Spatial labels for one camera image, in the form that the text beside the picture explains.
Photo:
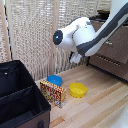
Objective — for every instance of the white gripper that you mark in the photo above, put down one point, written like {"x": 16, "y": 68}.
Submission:
{"x": 76, "y": 58}

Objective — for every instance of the blue plastic bowl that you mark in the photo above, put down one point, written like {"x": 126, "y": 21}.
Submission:
{"x": 54, "y": 80}

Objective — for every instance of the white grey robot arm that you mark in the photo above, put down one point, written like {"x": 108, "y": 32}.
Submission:
{"x": 86, "y": 35}

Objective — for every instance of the yellow plastic bowl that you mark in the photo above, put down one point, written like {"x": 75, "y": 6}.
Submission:
{"x": 78, "y": 90}

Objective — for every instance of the dark brown wooden dresser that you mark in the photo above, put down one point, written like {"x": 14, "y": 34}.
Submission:
{"x": 113, "y": 56}

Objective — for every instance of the red yellow snack box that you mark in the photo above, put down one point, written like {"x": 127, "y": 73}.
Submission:
{"x": 53, "y": 93}

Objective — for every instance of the beige woven folding screen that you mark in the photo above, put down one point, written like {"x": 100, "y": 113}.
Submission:
{"x": 30, "y": 36}

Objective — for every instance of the black fabric storage box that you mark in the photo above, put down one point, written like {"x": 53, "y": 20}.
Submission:
{"x": 20, "y": 96}

